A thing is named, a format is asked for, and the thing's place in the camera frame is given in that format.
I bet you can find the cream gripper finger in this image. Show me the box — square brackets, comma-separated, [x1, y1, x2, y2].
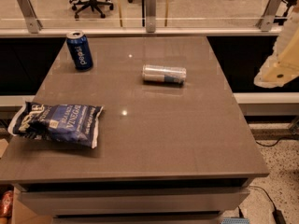
[253, 25, 299, 89]

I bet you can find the silver redbull can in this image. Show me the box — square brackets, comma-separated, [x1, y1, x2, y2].
[142, 64, 187, 84]

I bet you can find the blue pepsi can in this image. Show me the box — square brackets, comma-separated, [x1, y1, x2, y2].
[66, 31, 93, 71]

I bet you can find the blue vinegar chips bag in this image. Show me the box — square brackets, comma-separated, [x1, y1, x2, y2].
[7, 102, 103, 148]

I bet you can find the grey drawer cabinet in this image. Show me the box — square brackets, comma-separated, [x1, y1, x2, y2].
[18, 187, 249, 224]

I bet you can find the cardboard box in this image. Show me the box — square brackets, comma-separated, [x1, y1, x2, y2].
[11, 189, 52, 224]

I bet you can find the orange snack bag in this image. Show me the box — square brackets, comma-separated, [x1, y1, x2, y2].
[0, 190, 13, 217]

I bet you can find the black floor cable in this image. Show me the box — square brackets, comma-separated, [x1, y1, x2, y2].
[249, 135, 299, 224]

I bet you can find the centre metal glass bracket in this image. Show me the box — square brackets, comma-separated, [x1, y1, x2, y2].
[145, 0, 156, 33]

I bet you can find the left metal glass bracket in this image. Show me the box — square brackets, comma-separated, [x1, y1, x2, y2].
[17, 0, 42, 34]

